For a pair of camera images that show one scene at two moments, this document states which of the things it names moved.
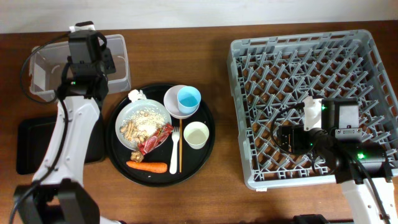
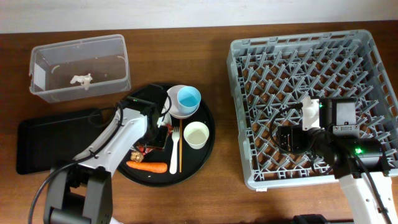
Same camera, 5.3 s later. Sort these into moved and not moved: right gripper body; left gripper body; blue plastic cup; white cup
Moved: left gripper body
Not moved: white cup; right gripper body; blue plastic cup
